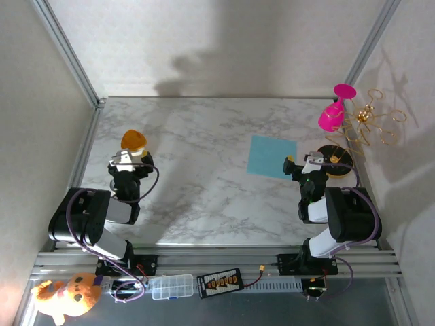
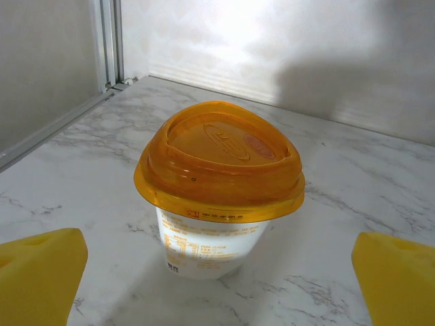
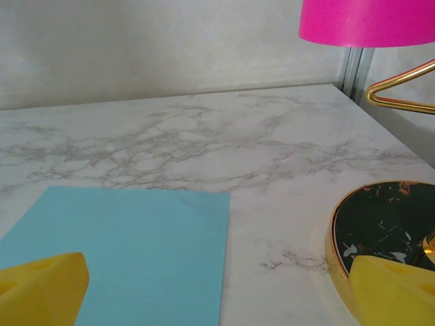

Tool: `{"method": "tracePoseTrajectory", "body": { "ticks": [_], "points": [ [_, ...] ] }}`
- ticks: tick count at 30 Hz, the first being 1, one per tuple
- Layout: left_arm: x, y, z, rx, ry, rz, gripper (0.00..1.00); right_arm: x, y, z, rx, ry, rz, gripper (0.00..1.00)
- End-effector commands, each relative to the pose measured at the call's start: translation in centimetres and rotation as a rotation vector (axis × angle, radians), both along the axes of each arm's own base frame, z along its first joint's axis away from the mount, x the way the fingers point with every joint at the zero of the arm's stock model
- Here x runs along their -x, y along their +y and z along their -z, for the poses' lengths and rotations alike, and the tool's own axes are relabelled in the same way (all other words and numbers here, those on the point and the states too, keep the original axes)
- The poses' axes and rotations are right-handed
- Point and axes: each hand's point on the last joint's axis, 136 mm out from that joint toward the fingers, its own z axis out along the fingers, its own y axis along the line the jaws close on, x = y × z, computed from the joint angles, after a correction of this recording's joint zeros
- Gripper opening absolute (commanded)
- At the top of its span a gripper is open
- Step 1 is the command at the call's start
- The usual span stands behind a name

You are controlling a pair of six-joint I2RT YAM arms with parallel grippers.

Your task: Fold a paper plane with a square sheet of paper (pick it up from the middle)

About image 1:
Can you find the light blue paper sheet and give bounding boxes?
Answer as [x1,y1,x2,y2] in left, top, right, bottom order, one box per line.
[246,134,298,180]

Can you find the orange mushroom toy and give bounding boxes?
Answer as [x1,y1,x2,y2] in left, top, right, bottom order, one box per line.
[121,130,148,152]

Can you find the pink plastic wine glass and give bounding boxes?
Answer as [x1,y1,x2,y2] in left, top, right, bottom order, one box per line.
[317,84,358,132]

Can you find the small black electronics module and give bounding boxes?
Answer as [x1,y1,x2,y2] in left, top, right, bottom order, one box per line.
[301,277,328,302]

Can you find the clear plastic compartment box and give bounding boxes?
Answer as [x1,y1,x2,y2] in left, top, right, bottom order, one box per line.
[151,274,194,301]

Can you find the orange plush toy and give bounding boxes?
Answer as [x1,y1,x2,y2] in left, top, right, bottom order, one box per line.
[30,272,103,326]

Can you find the black charging board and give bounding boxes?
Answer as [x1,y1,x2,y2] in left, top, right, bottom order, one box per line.
[196,268,245,300]

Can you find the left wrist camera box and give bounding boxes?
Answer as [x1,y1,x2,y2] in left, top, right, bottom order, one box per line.
[110,148,143,173]

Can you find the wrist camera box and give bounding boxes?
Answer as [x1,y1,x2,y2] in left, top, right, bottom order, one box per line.
[303,151,324,175]
[110,148,143,173]

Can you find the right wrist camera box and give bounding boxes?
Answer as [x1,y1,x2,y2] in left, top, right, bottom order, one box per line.
[303,151,324,175]

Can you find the gold wire glass rack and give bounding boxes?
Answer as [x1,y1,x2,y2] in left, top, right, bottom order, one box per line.
[314,88,408,179]

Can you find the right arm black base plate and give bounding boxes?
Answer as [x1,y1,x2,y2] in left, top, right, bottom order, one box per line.
[277,253,339,276]

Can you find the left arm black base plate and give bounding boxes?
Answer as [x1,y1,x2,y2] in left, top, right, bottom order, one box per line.
[94,253,159,276]

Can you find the red and black wire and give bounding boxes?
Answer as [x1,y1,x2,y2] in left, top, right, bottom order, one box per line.
[135,263,150,283]

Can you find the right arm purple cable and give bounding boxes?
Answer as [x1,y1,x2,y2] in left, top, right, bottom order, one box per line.
[307,159,383,302]

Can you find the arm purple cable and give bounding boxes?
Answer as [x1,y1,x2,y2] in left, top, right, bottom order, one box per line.
[307,159,383,302]
[66,161,160,304]

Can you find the wire with yellow connector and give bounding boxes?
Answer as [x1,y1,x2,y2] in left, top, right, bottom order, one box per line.
[243,264,268,288]

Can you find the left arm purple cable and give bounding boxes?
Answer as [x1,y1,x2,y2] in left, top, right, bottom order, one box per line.
[66,161,160,304]

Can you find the grey slotted cable duct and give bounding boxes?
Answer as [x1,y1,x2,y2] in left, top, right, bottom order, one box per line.
[243,275,303,295]

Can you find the aluminium frame rail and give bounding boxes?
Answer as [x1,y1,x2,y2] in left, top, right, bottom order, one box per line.
[29,249,404,281]

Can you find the aluminium frame post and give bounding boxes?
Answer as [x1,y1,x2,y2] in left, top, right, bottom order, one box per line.
[32,0,106,106]
[345,0,402,89]

